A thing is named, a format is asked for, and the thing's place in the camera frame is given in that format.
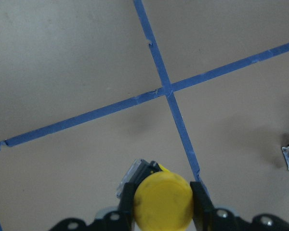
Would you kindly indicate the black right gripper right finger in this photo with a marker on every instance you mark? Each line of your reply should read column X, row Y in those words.
column 202, row 207

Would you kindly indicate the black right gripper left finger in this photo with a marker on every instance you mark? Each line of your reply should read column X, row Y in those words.
column 126, row 207

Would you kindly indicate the yellow push button switch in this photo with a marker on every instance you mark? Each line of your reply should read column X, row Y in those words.
column 162, row 201

